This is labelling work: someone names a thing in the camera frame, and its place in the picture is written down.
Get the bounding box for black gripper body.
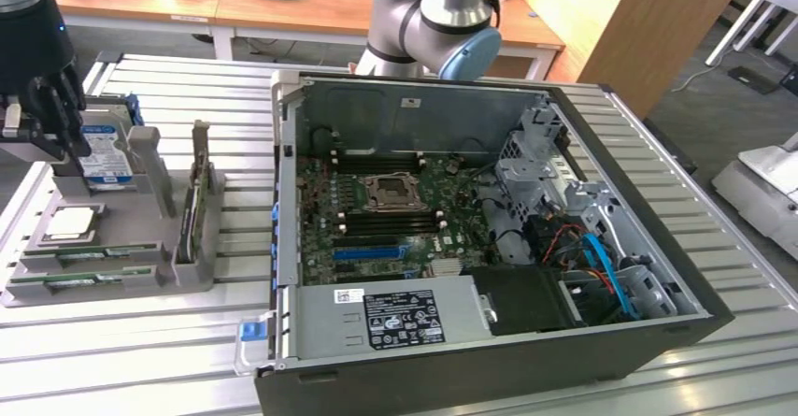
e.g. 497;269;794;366
0;0;82;98

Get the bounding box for green RAM stick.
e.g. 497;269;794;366
23;241;162;262
8;265;158;292

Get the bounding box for black RAM slot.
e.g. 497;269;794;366
333;151;426;159
335;166;429;175
341;222;447;232
334;157;427;165
339;210;443;220
341;217;446;225
342;228;447;237

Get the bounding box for hard disk blue label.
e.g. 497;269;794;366
75;90;150;189

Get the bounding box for silver CPU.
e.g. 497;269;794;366
38;204;106;245

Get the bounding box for grey parts rack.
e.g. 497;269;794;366
0;125;230;308

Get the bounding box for graphics card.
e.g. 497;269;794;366
177;118;218;265

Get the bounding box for long wooden desk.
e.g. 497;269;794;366
52;0;568;81

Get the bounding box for clear case latch blue clip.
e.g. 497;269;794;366
233;309;281;379

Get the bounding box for CPU socket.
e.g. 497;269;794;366
355;171;433;214

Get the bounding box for long blue expansion slot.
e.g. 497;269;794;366
333;246;405;262

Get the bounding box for black expansion slot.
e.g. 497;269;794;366
335;270;402;287

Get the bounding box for grey power supply unit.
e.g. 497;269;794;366
291;273;496;360

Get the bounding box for green motherboard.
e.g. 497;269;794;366
295;152;502;289

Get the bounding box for silver chipset heatsink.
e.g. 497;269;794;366
429;260;466;279

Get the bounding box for metal disk bay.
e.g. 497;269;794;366
494;101;618;231

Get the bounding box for black drive shroud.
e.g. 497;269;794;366
466;265;589;337

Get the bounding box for black open PC case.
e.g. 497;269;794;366
234;69;737;416

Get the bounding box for wooden cabinet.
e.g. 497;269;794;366
516;0;749;121

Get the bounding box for white desk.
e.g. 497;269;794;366
704;0;798;67

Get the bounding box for white printer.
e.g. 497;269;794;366
710;131;798;262

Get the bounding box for black wire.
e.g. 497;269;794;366
476;194;533;259

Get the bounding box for red wire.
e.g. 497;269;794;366
538;222;589;264

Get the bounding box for blue flat wire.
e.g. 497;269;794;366
581;230;645;324

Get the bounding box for white floor cable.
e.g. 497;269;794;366
670;57;729;93

